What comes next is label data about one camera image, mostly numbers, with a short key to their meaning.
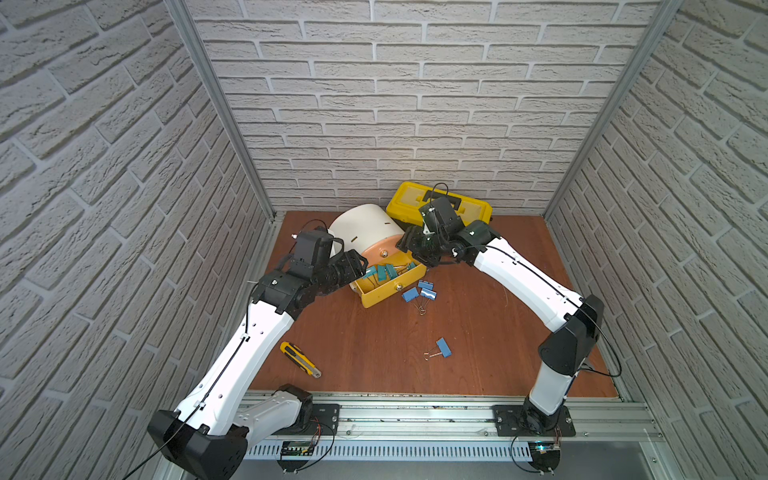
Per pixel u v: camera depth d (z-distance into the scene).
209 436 0.36
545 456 0.70
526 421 0.64
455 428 0.73
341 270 0.62
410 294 0.96
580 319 0.45
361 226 0.87
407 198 1.01
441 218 0.58
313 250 0.51
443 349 0.85
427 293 0.96
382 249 0.83
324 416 0.73
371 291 0.79
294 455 0.71
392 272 0.88
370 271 0.90
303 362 0.82
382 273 0.90
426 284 1.00
